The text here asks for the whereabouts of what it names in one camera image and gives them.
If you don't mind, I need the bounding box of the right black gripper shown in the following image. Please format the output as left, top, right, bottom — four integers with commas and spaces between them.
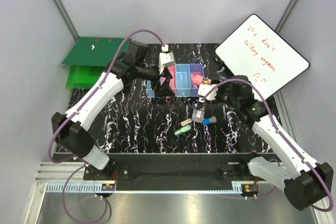
206, 78, 240, 109

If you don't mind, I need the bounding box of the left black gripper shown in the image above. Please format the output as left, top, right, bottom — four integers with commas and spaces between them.
135, 62, 176, 97

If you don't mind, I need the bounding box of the four-compartment pastel drawer organizer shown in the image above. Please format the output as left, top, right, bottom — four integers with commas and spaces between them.
146, 63, 205, 98

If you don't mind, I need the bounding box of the pink capped pencil tube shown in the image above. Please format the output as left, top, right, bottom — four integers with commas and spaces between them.
191, 72, 212, 86

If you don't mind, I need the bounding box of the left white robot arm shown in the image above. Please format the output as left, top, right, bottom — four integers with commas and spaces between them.
51, 41, 175, 180

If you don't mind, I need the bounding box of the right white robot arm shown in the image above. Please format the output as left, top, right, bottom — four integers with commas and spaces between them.
211, 76, 334, 212

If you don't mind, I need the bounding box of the black whiteboard stand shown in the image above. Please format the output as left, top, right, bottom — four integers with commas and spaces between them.
213, 56, 234, 80

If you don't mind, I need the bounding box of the blue grey cap sharpener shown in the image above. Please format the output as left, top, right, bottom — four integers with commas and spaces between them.
203, 116, 217, 125

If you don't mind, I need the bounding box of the beige small eraser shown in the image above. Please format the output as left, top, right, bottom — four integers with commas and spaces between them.
181, 119, 192, 127

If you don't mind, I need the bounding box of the clear purple pin box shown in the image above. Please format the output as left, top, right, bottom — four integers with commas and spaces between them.
192, 109, 205, 124

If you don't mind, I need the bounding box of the black marble pattern mat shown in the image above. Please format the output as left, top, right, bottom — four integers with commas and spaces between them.
54, 42, 291, 154

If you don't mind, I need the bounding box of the green correction tape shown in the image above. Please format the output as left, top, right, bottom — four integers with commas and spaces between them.
174, 125, 191, 136

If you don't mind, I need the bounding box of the white whiteboard with red writing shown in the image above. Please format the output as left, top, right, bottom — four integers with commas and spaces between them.
215, 14, 310, 99

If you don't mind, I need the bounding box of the bright green plastic folder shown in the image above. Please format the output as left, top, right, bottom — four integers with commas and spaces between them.
66, 66, 104, 89

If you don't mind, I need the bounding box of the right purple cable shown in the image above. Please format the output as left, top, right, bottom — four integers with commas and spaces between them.
199, 76, 333, 212

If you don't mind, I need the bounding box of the purple cable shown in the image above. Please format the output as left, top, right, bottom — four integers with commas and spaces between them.
48, 29, 169, 222
199, 76, 333, 212

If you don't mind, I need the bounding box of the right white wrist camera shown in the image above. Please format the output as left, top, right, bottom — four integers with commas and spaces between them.
197, 83, 218, 103

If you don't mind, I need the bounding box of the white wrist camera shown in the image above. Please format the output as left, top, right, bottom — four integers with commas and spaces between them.
159, 44, 175, 74
197, 83, 218, 103

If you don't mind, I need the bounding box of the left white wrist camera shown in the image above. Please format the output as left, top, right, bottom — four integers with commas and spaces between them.
159, 44, 175, 74

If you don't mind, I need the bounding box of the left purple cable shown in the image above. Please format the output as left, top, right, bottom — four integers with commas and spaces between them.
48, 29, 169, 222

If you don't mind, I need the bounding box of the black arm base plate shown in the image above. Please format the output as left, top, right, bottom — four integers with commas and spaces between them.
54, 152, 302, 192

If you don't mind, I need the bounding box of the dark green ring binder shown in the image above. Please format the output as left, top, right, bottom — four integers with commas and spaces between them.
61, 37, 123, 67

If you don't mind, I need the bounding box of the aluminium rail frame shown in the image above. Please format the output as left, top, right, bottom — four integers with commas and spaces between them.
26, 90, 331, 224

